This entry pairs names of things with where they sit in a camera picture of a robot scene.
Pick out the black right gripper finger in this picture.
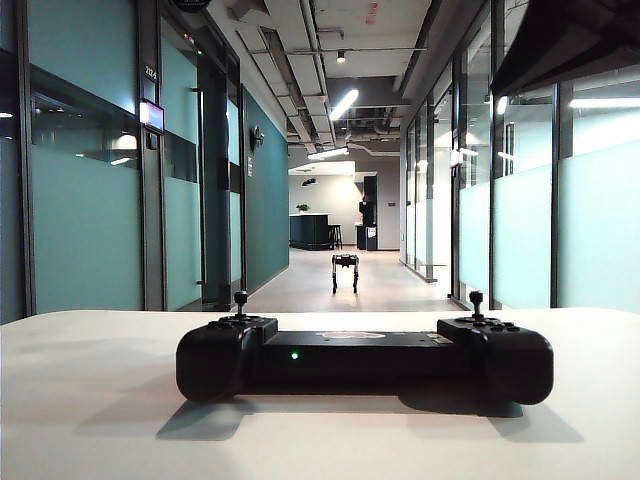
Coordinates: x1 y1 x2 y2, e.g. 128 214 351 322
489 0 640 97

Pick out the black remote control with joysticks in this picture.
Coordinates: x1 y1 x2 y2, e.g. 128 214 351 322
175 289 555 407

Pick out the black quadruped robot dog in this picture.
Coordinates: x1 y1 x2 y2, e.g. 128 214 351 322
329 253 360 295

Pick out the lit door display panel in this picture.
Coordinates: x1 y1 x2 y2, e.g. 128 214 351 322
139 99 166 134

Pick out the long ceiling strip light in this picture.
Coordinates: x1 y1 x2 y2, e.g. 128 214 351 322
328 88 360 121

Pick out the tall black cabinet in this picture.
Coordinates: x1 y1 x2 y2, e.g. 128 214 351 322
355 174 380 252

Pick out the low ceiling strip light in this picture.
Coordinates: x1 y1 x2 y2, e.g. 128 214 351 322
307 146 350 161

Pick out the dark counter with white top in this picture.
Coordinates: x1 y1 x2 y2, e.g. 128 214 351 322
288 213 332 251

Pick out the long vertical door handle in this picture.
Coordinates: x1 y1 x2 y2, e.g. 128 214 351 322
192 87 208 287

